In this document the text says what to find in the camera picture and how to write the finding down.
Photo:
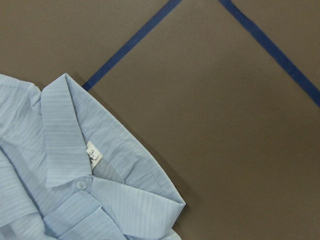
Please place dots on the light blue button-up shirt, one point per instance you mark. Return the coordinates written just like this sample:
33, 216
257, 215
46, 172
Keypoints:
69, 170

